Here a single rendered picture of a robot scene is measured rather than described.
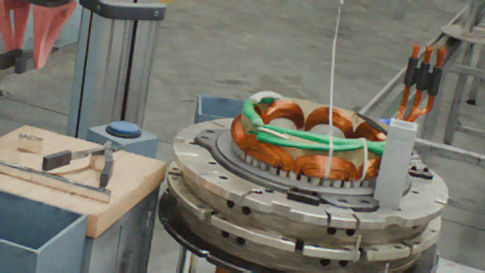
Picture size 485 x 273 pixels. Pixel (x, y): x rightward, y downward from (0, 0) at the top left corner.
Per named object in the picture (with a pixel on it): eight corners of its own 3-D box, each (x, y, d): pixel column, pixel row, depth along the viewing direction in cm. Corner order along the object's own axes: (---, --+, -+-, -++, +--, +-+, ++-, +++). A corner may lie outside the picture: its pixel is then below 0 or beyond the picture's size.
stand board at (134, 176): (96, 239, 98) (98, 216, 97) (-67, 191, 103) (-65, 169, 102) (165, 181, 116) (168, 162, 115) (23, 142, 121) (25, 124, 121)
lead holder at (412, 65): (437, 97, 112) (443, 68, 111) (401, 89, 113) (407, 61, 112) (438, 89, 116) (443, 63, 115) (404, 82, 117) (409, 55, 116)
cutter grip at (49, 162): (45, 172, 102) (47, 157, 102) (40, 170, 103) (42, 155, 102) (71, 164, 106) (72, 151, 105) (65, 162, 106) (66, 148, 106)
